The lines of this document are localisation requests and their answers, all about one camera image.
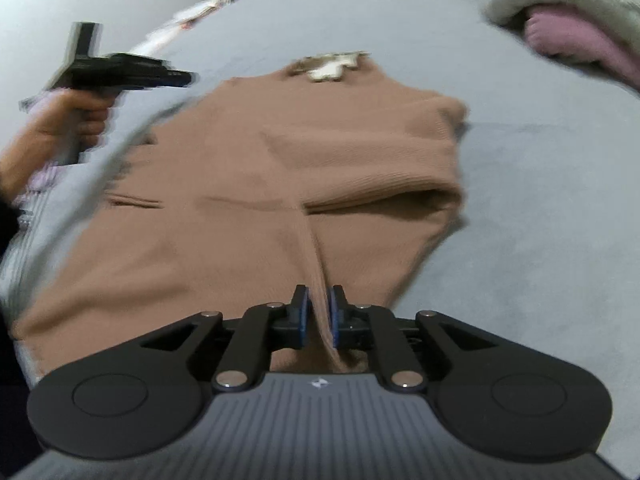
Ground brown knit sweater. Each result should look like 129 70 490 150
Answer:
12 58 466 373

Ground person's left hand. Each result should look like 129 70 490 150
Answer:
1 89 116 203

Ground light purple knit garment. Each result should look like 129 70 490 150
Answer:
13 164 65 206

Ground open books and papers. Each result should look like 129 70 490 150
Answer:
129 0 239 56

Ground grey bed sheet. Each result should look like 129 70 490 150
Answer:
1 0 639 477

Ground pink pillow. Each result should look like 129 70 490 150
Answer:
524 4 639 90

